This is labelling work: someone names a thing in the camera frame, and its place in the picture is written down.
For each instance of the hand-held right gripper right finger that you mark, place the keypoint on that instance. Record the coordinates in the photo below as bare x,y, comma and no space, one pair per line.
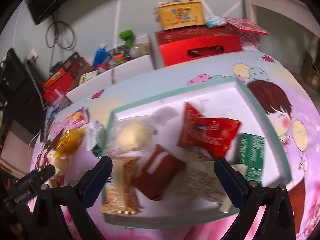
228,182

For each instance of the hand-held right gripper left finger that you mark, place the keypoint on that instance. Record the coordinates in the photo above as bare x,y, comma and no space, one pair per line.
97,180

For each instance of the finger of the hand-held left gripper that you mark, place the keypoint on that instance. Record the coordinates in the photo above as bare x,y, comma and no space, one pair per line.
40,175

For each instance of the beige orange snack packet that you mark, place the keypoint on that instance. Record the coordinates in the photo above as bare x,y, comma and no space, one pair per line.
122,187

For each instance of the white snack packet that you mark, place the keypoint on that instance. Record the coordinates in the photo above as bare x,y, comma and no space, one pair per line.
202,182

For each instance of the green snack packet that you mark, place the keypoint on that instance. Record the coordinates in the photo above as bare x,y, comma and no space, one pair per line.
251,157

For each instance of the yellow bread packet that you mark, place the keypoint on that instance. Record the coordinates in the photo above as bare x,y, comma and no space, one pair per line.
71,142

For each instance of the red cake packet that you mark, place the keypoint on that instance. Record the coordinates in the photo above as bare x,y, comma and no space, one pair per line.
210,135

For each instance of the clear round bun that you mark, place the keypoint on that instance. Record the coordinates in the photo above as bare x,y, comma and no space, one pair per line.
132,136

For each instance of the red-brown wafer packet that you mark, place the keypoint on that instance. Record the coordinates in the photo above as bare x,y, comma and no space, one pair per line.
157,172

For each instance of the pink snack packet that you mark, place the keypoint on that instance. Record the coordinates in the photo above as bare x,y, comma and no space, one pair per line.
76,117

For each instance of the white tray with teal rim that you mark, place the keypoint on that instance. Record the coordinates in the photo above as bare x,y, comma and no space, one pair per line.
220,97

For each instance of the dark green cracker packet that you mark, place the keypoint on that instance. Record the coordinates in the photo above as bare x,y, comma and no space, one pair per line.
96,137

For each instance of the black smartphone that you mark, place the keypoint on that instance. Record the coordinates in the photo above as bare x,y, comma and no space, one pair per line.
48,125

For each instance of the red flat box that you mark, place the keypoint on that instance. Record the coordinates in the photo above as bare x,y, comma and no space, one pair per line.
60,90

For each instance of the orange box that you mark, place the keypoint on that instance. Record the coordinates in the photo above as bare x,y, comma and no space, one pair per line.
55,78

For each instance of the card game box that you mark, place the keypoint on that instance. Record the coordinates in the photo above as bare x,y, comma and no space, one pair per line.
87,76

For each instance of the white cardboard box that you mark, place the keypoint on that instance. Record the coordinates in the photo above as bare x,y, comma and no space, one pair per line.
130,70

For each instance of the dark box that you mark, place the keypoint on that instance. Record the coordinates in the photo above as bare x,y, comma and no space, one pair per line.
75,63

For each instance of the camouflage ball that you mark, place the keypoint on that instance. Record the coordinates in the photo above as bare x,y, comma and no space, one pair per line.
120,53

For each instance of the brown cardboard box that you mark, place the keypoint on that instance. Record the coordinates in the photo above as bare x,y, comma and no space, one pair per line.
310,72

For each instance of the clear tape roll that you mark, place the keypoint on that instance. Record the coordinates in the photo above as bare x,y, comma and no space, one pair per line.
140,50

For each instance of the red gift box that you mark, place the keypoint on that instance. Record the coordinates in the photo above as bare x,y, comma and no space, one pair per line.
197,47

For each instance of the green dumbbell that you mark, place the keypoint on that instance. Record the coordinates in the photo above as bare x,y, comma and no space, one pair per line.
127,38

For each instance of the red patterned card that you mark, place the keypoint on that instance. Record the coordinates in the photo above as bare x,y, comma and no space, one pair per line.
245,26

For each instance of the blue tissue packet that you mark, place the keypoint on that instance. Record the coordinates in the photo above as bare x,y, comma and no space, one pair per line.
215,22

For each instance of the wall socket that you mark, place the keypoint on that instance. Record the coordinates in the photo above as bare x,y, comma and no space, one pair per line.
32,55

